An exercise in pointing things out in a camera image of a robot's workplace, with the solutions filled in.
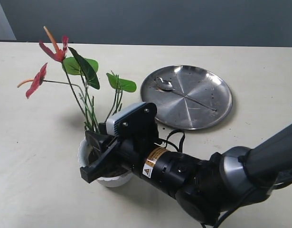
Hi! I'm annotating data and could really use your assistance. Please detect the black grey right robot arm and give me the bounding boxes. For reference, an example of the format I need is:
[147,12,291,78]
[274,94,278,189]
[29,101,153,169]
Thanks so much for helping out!
[80,102,292,228]

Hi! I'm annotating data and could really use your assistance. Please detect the white fluted plastic pot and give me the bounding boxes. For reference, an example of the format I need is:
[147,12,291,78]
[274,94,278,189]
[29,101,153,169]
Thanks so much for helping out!
[77,138,133,188]

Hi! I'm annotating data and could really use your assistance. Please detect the round stainless steel plate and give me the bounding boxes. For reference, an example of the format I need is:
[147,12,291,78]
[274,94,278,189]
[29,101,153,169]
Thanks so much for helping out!
[140,65,233,130]

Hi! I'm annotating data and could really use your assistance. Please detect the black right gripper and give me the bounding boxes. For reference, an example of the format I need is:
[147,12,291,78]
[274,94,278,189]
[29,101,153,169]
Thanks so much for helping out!
[79,122,162,183]

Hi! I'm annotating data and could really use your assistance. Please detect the artificial red anthurium plant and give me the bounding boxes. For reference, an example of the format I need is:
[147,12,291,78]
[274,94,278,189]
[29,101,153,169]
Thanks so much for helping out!
[17,26,137,133]

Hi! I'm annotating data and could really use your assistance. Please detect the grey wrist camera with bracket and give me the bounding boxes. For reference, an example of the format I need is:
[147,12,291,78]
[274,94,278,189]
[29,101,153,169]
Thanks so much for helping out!
[105,102,158,154]

